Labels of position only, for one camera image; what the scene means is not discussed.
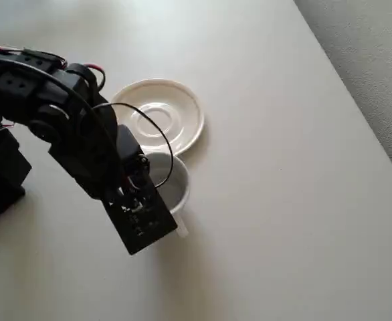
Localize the white mug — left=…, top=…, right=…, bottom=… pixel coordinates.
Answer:
left=141, top=152, right=191, bottom=239

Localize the white saucer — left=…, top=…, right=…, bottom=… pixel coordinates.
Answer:
left=110, top=78, right=206, bottom=156

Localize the thin black cable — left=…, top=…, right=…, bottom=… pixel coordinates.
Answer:
left=91, top=102, right=175, bottom=188

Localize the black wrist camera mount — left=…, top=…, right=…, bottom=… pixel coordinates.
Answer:
left=102, top=179, right=179, bottom=257

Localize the red servo wire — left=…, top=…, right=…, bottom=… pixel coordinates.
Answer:
left=82, top=62, right=107, bottom=91

